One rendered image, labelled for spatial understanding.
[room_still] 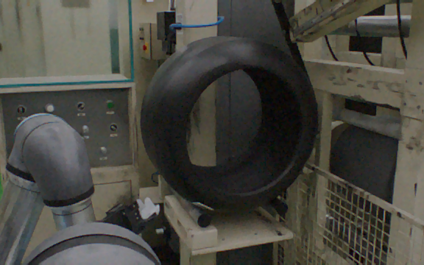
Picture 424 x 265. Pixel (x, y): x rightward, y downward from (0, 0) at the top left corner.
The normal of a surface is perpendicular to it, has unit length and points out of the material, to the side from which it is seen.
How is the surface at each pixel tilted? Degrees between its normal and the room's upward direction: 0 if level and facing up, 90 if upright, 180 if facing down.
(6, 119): 90
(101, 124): 90
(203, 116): 90
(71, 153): 56
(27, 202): 89
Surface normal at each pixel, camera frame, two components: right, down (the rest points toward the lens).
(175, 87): -0.34, -0.21
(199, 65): -0.17, -0.40
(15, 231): 0.39, 0.16
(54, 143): 0.22, -0.50
